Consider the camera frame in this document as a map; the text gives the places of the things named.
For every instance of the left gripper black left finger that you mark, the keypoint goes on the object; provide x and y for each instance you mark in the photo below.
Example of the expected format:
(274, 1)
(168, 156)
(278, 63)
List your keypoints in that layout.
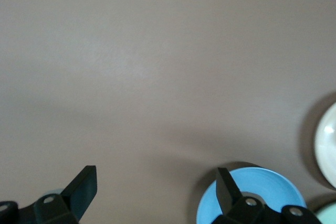
(78, 192)

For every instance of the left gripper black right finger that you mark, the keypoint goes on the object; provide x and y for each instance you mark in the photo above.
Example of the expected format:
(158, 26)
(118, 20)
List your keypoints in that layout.
(227, 192)

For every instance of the blue round plate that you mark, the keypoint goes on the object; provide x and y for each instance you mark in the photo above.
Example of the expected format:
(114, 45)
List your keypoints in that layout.
(267, 184)

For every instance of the mint green round plate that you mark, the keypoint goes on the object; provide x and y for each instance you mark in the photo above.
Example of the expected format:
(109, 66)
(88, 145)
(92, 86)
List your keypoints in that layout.
(328, 216)

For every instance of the white round plate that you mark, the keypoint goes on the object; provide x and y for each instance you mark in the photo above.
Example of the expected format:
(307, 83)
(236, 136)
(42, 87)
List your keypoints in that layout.
(326, 150)

